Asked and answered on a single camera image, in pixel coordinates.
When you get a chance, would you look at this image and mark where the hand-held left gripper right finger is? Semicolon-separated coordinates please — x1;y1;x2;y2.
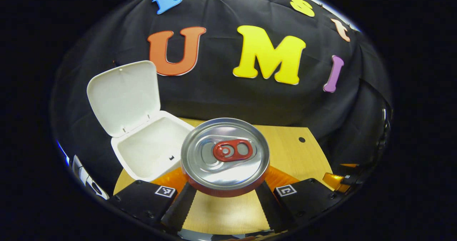
255;165;343;234

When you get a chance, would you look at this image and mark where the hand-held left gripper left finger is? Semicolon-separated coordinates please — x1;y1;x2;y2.
107;166;197;234

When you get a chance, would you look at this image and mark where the red pop can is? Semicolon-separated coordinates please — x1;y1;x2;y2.
180;118;271;198

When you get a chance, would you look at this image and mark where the white desktop garbage bin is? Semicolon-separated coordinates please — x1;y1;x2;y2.
87;60;195;182

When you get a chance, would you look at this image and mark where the wooden desktop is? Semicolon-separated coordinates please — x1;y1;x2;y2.
114;118;334;235

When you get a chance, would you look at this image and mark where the white side table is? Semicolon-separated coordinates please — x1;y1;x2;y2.
71;155;109;200

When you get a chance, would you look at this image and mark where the black backdrop cloth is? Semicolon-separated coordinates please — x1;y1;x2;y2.
50;0;393;184

